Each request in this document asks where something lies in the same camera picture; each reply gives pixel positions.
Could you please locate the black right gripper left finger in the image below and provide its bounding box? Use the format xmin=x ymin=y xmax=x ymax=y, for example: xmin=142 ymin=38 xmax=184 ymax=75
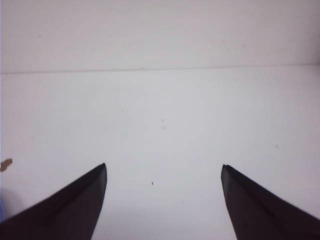
xmin=0 ymin=163 xmax=107 ymax=240

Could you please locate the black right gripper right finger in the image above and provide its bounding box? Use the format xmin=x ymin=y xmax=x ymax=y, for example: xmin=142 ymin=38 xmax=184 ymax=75
xmin=220 ymin=164 xmax=320 ymax=240

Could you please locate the small brown crumb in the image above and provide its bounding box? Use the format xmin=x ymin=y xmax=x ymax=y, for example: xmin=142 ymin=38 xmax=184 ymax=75
xmin=0 ymin=158 xmax=13 ymax=172

